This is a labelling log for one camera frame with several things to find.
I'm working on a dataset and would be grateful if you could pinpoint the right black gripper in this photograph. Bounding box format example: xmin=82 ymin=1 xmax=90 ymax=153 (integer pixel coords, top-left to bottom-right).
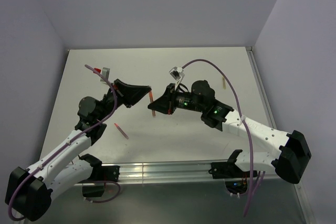
xmin=149 ymin=82 xmax=205 ymax=113

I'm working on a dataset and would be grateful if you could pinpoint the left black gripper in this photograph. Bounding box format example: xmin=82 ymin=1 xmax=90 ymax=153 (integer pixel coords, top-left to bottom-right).
xmin=96 ymin=79 xmax=151 ymax=121

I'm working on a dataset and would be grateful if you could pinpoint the red pen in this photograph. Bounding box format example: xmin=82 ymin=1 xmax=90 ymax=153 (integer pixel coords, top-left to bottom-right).
xmin=114 ymin=123 xmax=129 ymax=140

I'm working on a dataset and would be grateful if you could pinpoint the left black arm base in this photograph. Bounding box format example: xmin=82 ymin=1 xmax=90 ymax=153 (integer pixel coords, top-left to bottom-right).
xmin=80 ymin=165 xmax=121 ymax=204

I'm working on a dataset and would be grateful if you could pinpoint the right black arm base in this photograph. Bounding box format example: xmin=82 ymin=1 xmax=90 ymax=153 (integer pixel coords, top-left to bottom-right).
xmin=208 ymin=162 xmax=249 ymax=195

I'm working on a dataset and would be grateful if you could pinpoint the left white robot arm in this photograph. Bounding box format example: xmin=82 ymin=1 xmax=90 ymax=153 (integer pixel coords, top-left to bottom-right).
xmin=5 ymin=79 xmax=152 ymax=221

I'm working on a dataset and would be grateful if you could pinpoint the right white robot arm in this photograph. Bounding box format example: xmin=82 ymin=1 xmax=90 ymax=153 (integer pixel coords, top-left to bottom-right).
xmin=148 ymin=80 xmax=311 ymax=184

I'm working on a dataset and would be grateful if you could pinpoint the yellow pen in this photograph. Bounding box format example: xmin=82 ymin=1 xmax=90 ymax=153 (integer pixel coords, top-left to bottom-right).
xmin=222 ymin=77 xmax=227 ymax=90

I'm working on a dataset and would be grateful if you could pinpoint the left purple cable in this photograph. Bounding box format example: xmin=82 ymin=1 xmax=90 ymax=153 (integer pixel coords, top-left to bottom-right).
xmin=5 ymin=63 xmax=121 ymax=221

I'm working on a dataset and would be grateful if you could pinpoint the purple cable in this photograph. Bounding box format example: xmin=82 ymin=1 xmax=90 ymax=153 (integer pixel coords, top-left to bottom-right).
xmin=181 ymin=58 xmax=267 ymax=217
xmin=5 ymin=63 xmax=121 ymax=221

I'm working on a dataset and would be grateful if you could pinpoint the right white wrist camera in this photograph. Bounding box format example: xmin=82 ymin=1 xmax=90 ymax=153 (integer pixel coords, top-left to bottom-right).
xmin=169 ymin=67 xmax=185 ymax=90

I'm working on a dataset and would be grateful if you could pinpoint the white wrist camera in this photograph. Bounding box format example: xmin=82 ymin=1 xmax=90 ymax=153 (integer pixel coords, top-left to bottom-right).
xmin=169 ymin=67 xmax=185 ymax=90
xmin=100 ymin=67 xmax=110 ymax=84

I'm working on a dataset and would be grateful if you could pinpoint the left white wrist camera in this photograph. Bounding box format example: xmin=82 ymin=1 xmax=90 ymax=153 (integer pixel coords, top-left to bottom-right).
xmin=100 ymin=67 xmax=110 ymax=84

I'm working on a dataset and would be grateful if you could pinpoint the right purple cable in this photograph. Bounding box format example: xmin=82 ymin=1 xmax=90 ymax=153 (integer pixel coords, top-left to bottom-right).
xmin=181 ymin=58 xmax=267 ymax=217

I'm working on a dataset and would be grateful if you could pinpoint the aluminium rail frame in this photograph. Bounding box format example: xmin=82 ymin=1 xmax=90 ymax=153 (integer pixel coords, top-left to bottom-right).
xmin=23 ymin=47 xmax=316 ymax=224

